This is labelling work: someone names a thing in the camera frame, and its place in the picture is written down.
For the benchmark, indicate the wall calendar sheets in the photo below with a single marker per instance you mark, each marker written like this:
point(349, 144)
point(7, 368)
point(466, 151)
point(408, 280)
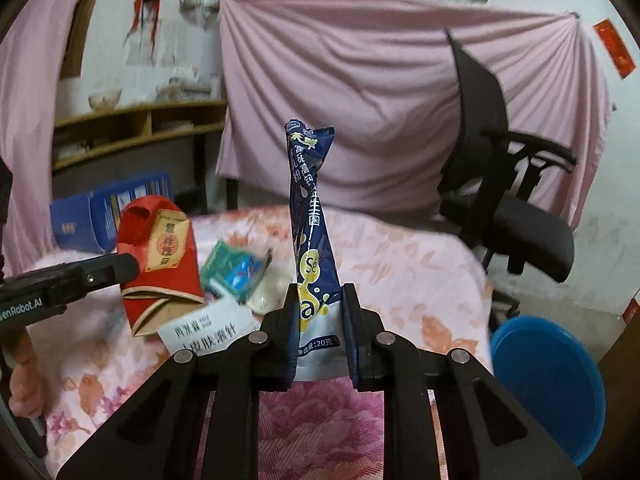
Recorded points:
point(142, 52)

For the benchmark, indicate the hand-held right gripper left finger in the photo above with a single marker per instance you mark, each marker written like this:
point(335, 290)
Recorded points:
point(285, 345)

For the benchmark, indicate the red paper wall banner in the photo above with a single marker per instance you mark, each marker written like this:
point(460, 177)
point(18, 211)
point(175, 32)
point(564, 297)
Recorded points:
point(616, 50)

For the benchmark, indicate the blue and white sachet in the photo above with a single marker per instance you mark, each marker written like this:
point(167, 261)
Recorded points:
point(312, 240)

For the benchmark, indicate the stack of papers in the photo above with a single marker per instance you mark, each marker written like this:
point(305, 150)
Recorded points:
point(187, 87)

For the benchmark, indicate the white printed box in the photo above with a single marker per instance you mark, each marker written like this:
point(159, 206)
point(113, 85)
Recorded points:
point(210, 327)

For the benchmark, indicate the black office chair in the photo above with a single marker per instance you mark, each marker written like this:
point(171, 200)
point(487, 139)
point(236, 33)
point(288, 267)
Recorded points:
point(530, 240)

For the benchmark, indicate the white bowl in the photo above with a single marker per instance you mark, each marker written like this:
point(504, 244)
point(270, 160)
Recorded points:
point(105, 100)

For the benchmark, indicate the red tasselled wall decoration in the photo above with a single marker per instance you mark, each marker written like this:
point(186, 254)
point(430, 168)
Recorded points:
point(147, 5)

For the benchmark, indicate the red paper packet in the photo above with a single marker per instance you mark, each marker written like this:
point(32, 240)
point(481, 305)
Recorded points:
point(160, 245)

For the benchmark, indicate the pink curtain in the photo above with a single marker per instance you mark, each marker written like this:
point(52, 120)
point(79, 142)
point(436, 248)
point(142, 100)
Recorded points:
point(30, 110)

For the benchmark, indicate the pink hanging cloth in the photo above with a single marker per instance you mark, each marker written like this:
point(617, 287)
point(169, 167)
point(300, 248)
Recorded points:
point(360, 75)

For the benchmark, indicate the person's left hand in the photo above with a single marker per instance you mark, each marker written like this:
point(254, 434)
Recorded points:
point(24, 380)

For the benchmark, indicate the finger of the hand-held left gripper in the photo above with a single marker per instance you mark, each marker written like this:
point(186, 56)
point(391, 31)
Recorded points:
point(100, 271)

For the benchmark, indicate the wooden cabinet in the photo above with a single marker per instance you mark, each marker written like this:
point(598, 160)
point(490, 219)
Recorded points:
point(617, 400)

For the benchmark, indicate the blue plastic basin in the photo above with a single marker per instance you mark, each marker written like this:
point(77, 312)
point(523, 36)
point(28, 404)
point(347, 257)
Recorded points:
point(545, 380)

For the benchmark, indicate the white plastic packet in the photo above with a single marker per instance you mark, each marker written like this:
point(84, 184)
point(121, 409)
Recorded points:
point(265, 296)

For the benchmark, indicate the green packet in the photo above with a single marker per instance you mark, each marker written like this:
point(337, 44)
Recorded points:
point(230, 267)

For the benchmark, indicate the blue cardboard box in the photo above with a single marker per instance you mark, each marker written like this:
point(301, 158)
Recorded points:
point(85, 220)

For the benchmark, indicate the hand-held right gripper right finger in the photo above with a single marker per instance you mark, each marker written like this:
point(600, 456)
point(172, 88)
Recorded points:
point(354, 350)

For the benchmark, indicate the wooden shelf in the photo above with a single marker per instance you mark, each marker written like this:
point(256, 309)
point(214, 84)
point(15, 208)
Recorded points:
point(150, 106)

